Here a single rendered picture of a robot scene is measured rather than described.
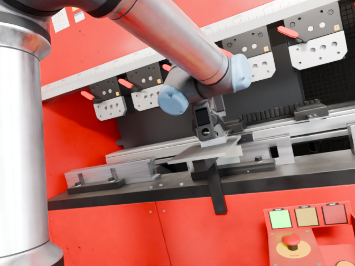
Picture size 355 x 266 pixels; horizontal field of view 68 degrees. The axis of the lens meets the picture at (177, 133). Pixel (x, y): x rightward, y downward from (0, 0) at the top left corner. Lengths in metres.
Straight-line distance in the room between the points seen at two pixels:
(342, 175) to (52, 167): 1.23
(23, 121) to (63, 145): 1.17
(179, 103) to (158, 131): 1.07
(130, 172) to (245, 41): 0.70
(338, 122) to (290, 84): 0.36
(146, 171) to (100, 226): 0.30
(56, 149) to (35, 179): 1.14
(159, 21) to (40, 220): 0.30
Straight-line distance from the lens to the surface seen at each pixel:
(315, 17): 0.95
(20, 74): 0.37
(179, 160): 0.78
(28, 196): 0.35
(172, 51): 0.44
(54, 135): 1.50
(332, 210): 0.75
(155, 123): 1.67
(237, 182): 0.89
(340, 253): 0.75
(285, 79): 1.47
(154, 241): 1.11
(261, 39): 0.94
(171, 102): 0.61
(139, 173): 1.16
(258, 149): 0.97
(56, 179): 1.47
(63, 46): 1.32
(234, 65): 0.55
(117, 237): 1.20
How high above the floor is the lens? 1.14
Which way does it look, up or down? 5 degrees down
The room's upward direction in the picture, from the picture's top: 14 degrees counter-clockwise
